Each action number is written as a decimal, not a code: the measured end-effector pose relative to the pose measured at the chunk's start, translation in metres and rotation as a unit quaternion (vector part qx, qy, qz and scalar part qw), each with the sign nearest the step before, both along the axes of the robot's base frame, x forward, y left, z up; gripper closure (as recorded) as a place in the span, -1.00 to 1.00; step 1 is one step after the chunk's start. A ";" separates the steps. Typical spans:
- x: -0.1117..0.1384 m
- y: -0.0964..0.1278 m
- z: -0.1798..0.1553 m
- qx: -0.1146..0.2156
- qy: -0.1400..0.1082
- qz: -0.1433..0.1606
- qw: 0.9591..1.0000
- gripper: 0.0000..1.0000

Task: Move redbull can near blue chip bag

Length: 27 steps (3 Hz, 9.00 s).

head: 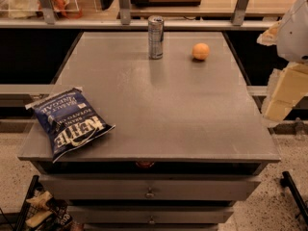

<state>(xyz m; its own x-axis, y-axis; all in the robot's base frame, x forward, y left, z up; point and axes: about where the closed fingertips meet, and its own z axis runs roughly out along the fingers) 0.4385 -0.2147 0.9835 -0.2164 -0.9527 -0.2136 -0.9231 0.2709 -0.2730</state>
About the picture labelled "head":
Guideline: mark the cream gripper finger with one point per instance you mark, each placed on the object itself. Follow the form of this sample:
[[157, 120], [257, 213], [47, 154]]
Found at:
[[285, 89], [269, 37]]

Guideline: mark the silver redbull can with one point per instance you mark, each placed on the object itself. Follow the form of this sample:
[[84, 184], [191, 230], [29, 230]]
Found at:
[[155, 37]]

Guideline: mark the blue kettle chip bag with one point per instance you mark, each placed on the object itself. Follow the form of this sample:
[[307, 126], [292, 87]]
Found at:
[[69, 120]]

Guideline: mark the orange fruit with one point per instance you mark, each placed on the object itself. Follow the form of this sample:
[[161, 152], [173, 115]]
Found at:
[[201, 51]]

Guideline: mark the black metal stand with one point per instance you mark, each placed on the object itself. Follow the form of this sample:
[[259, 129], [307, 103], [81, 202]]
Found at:
[[287, 182]]

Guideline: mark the grey drawer cabinet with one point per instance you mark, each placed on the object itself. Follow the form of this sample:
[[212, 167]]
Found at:
[[187, 140]]

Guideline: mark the upper drawer knob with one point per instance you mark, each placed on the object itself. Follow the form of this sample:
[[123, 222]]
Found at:
[[149, 193]]

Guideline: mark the drawer knob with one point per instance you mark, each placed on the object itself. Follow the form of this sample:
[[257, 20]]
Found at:
[[151, 221], [149, 193]]

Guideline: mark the lower drawer knob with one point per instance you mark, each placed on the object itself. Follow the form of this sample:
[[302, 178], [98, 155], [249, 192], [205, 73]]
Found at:
[[151, 221]]

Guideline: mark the clear plastic bin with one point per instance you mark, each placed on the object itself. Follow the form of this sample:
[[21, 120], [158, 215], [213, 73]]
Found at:
[[31, 8]]

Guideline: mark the grey shelf rail frame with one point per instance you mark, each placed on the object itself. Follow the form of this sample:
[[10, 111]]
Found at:
[[210, 15]]

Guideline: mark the black wire basket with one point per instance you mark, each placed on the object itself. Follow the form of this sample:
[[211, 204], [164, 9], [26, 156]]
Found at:
[[40, 211]]

